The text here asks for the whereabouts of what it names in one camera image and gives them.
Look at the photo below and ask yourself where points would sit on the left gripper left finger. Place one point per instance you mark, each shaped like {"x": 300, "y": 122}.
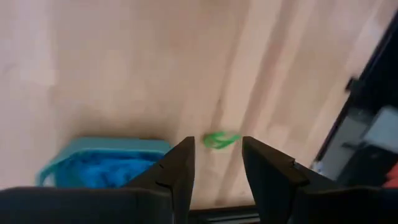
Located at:
{"x": 168, "y": 186}

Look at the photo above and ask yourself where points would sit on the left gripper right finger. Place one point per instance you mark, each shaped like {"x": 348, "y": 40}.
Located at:
{"x": 270, "y": 186}

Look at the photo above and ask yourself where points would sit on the teal green plastic basket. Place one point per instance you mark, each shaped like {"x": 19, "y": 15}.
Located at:
{"x": 109, "y": 144}

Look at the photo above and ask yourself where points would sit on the black hazard-striped floor mat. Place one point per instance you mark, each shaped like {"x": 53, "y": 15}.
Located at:
{"x": 363, "y": 168}

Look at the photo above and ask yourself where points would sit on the black aluminium table frame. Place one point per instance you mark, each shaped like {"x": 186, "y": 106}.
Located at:
{"x": 382, "y": 77}

